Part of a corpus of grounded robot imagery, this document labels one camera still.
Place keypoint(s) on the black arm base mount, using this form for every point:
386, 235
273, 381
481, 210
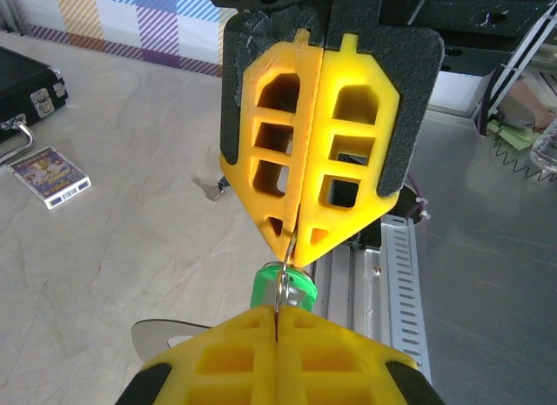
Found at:
367, 236

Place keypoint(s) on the black briefcase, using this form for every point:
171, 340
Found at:
17, 87

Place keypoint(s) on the grey metal plate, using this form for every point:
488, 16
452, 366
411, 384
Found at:
487, 292

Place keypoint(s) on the aluminium frame post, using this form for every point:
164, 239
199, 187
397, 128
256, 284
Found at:
518, 65
11, 8

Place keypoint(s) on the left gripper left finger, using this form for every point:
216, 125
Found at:
226, 370

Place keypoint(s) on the green key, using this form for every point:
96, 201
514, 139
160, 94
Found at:
261, 287

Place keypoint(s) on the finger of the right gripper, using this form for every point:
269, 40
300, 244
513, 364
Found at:
383, 100
248, 117

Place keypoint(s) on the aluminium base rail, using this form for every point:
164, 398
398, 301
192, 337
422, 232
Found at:
348, 292

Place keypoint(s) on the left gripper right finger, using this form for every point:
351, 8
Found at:
330, 366

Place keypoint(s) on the black key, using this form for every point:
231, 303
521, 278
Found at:
209, 191

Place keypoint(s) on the playing card box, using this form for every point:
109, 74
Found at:
48, 178

